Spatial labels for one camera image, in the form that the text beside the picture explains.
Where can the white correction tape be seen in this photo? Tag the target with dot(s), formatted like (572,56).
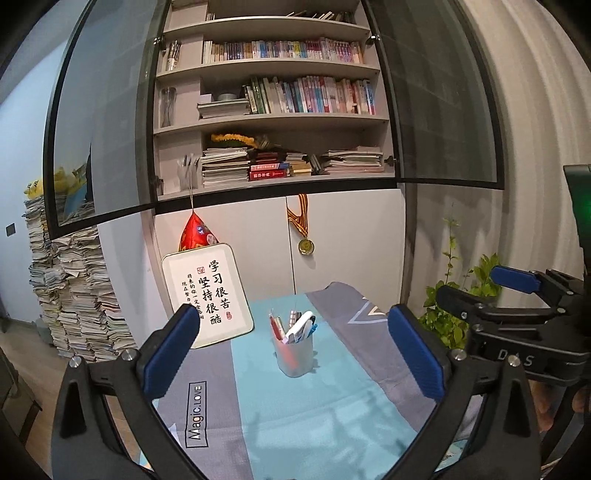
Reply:
(300,325)

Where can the stack of red books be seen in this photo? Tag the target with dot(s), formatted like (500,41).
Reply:
(269,173)

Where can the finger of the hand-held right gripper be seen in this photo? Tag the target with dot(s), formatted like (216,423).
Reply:
(461,302)
(512,278)

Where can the wide stack of magazines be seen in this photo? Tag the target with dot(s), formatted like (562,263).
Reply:
(353,161)

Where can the huge pile of papers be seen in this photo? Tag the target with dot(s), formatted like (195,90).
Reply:
(78,300)

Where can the grey tape roll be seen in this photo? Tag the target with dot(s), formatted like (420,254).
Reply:
(227,97)

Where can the tall stack of magazines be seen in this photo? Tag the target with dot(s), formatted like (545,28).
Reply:
(226,168)

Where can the left glass cabinet door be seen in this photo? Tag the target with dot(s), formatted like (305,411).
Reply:
(106,115)

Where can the clear drinking glass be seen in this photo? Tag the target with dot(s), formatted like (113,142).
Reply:
(167,108)

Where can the small printed cup with pens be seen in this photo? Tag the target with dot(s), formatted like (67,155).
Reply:
(173,57)

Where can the framed calligraphy sign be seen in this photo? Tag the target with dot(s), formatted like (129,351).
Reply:
(207,295)

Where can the red white checked pen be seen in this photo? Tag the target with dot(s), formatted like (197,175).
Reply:
(292,318)

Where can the yellow plush toy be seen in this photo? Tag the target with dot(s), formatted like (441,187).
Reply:
(34,189)

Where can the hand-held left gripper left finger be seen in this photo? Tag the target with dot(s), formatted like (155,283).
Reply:
(171,350)

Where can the blue pen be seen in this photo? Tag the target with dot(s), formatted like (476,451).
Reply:
(313,330)

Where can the orange highlighter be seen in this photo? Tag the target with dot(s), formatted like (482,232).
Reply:
(286,356)

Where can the frosted plastic pen cup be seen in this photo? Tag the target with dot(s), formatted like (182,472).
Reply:
(300,362)

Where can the long row of thin books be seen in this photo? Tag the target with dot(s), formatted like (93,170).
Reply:
(281,50)

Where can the red fabric hanging ornament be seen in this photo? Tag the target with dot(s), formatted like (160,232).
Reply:
(196,233)

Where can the gold medal with striped ribbon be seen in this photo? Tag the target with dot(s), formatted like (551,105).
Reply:
(305,246)

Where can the yellow sunflower bouquet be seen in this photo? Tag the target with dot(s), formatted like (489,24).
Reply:
(233,139)

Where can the blue grey patterned tablecloth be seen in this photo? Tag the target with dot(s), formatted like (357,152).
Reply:
(323,415)

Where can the stack of grey folders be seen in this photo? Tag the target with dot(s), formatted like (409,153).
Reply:
(224,110)

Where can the flat books on highest shelf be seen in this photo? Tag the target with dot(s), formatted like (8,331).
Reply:
(314,15)

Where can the black wall switch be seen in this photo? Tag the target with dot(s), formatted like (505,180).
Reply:
(10,229)

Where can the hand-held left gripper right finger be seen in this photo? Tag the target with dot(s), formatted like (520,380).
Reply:
(415,350)

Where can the row of colourful upright books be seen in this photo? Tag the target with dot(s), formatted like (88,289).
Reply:
(314,96)

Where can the small stack of books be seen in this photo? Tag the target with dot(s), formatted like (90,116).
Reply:
(301,165)

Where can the green potted plant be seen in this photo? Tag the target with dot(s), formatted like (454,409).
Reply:
(443,318)

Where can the black marker pen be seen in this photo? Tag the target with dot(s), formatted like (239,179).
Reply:
(310,319)

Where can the person's right hand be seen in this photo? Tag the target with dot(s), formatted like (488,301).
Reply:
(541,406)

